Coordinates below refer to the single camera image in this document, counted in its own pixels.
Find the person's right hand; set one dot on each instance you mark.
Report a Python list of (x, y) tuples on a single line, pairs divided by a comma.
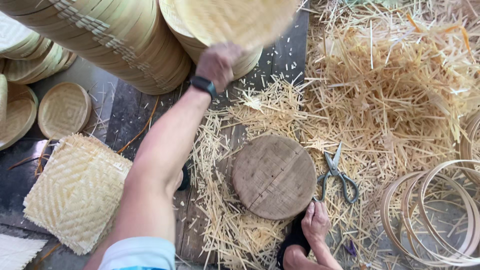
[(317, 225)]

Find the person's left hand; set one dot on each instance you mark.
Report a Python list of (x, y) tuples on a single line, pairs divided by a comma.
[(215, 65)]

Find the person's right fingers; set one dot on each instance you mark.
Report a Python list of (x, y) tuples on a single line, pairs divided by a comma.
[(318, 209)]

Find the round woven bamboo tray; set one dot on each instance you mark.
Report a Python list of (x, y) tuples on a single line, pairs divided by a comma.
[(236, 18)]

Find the black sandal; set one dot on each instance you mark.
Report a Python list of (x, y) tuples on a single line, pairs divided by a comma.
[(184, 179), (296, 238)]

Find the grey metal scissors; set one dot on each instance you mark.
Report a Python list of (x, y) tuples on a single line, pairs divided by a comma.
[(333, 170)]

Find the small purple clip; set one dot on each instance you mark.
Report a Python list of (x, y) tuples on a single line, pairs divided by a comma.
[(351, 248)]

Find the round wooden chopping block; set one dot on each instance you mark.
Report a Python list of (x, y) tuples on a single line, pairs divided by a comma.
[(273, 177)]

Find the person's leg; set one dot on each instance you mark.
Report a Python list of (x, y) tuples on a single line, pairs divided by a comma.
[(294, 259)]

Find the bamboo hoop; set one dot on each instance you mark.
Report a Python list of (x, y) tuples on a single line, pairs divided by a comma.
[(383, 213), (403, 210), (420, 195)]

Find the heap of bamboo offcuts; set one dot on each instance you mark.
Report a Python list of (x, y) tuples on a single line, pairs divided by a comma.
[(375, 93)]

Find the short stack of bamboo trays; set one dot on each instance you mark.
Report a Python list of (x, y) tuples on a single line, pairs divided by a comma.
[(247, 60)]

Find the black smartwatch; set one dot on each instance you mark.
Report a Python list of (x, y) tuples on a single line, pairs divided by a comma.
[(203, 85)]

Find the white shirt sleeve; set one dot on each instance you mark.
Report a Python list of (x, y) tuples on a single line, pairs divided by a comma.
[(138, 255)]

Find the orange bamboo strip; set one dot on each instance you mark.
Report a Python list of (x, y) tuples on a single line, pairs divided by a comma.
[(144, 127)]

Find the stack of square woven mats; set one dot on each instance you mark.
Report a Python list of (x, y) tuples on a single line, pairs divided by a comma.
[(77, 191)]

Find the tall stack of bamboo trays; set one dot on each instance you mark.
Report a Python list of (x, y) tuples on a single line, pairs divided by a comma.
[(112, 33)]

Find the small round bamboo tray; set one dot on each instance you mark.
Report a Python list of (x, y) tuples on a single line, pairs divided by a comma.
[(64, 110)]

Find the single square woven mat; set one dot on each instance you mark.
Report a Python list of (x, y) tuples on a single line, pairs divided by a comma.
[(18, 253)]

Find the large round bamboo tray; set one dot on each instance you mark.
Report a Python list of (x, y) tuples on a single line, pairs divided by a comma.
[(17, 116)]

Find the leaning pile of bamboo trays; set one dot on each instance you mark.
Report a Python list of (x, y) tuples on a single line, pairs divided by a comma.
[(33, 60)]

